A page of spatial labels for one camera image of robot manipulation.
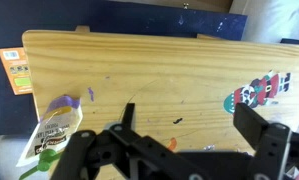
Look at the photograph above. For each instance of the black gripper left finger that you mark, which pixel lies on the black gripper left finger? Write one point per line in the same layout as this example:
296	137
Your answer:
142	150

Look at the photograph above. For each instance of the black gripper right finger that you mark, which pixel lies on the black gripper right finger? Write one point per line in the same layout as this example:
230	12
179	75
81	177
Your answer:
269	143

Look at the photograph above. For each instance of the small orange sticker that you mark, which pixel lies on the small orange sticker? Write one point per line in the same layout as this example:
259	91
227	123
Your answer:
172	144

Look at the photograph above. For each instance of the santa claus sticker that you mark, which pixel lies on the santa claus sticker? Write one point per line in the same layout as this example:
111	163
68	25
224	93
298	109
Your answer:
255	91

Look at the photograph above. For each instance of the orange printed card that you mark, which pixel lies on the orange printed card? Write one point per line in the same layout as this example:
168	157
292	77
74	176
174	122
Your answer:
17	70

